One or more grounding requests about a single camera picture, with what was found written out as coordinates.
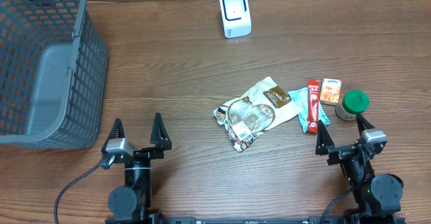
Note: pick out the red snack stick packet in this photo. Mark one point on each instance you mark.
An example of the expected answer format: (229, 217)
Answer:
(313, 106)

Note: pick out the teal snack packet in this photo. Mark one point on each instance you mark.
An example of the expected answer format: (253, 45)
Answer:
(300, 98)

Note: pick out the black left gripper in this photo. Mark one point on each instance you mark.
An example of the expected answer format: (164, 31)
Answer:
(142, 153)

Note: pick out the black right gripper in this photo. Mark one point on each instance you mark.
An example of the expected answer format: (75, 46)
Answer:
(324, 141)

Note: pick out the grey plastic mesh basket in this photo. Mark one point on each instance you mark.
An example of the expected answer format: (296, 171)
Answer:
(53, 74)

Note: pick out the brown cookie bag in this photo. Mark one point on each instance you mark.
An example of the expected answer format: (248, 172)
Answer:
(261, 108)

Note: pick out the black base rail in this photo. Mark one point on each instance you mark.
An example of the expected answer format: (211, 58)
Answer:
(309, 220)

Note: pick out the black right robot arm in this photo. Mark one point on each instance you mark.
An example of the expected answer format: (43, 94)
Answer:
(377, 197)

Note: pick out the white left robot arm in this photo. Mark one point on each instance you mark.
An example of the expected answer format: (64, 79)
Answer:
(132, 202)

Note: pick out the green lid jar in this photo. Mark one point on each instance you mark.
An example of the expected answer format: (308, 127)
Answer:
(353, 103)

